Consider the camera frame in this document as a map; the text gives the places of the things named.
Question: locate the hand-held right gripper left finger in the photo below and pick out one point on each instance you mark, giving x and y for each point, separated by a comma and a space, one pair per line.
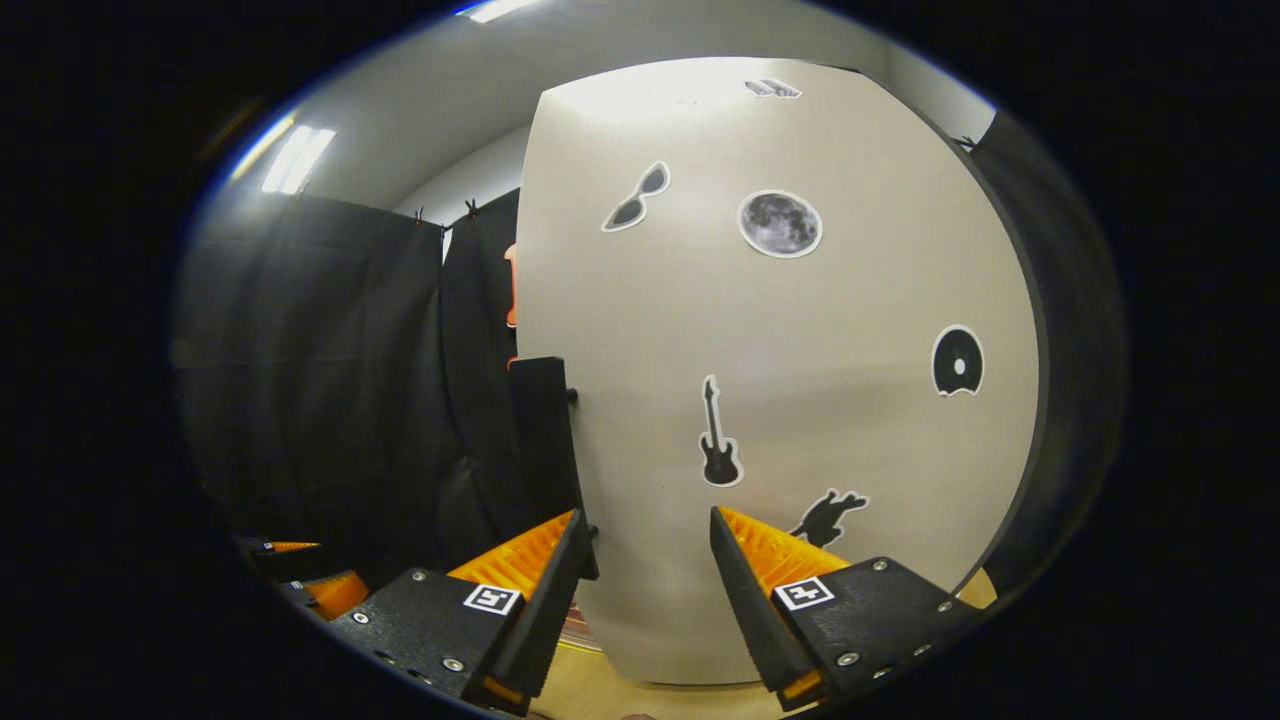
545, 620

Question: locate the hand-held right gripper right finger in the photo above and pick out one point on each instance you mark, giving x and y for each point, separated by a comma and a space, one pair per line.
750, 610

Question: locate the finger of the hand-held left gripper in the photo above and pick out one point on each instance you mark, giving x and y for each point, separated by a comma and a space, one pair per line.
290, 547
335, 595

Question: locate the beige cabinet door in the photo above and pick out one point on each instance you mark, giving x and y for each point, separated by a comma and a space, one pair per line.
800, 320

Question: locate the black backdrop cloth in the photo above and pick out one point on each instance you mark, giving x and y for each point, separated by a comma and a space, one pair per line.
320, 350

